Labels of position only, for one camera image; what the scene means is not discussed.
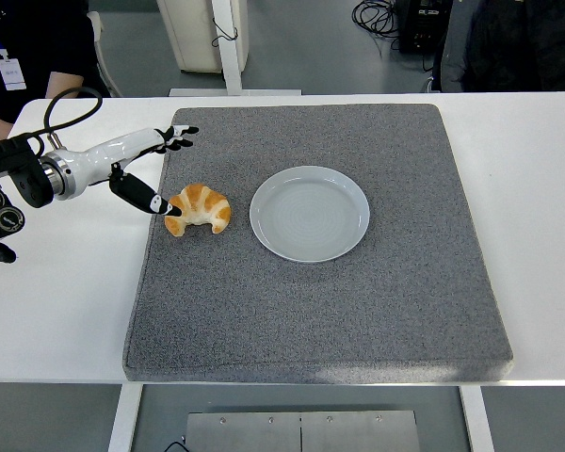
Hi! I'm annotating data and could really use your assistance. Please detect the white cabinet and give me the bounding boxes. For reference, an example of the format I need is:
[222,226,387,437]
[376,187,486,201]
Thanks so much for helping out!
[156,0,250,74]

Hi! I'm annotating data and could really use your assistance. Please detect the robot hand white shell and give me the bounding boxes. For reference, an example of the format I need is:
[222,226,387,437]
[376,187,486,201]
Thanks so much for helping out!
[58,124,201,218]

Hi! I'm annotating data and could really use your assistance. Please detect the black equipment box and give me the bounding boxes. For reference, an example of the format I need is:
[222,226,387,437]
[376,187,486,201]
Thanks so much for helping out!
[394,0,453,54]

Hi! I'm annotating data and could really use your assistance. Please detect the grey speckled mat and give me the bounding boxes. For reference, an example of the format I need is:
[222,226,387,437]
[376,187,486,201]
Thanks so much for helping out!
[122,103,515,383]

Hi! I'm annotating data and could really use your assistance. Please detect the black floor cables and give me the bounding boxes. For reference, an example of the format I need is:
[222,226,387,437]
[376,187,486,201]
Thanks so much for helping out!
[351,0,402,51]

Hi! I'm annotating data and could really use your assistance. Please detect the round grey plate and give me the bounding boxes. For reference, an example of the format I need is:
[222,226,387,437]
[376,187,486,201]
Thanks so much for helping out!
[249,165,371,264]

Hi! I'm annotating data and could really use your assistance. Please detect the grey metal plate with screws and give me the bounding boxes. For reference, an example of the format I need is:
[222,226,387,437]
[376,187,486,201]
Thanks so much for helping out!
[184,410,421,452]

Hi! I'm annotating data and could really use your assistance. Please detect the white chair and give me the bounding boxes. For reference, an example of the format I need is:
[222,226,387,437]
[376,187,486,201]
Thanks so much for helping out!
[87,11,123,98]

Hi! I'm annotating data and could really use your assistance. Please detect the white table leg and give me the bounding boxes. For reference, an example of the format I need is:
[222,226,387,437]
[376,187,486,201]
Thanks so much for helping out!
[106,383,145,452]
[459,385,495,452]

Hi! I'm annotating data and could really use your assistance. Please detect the person in dark jacket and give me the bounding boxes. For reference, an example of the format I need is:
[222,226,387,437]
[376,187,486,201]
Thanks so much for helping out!
[431,0,565,93]

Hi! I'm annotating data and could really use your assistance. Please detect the golden croissant bread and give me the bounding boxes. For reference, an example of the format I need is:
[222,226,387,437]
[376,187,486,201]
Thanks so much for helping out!
[164,183,233,237]

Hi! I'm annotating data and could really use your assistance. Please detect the white badge on blue lanyard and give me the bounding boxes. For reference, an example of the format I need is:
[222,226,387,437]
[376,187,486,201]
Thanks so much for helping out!
[0,23,28,91]

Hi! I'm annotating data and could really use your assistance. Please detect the person with lanyard badge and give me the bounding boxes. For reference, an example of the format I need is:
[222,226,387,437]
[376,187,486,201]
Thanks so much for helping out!
[0,0,112,141]

